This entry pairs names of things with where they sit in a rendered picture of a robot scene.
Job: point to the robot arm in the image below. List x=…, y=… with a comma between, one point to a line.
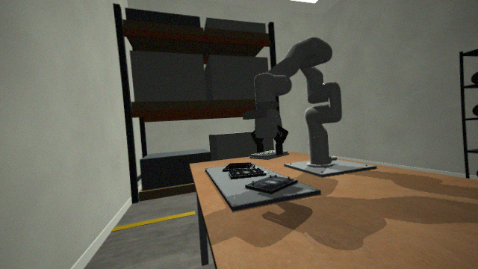
x=304, y=55

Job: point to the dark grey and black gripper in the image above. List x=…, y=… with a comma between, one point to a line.
x=269, y=127

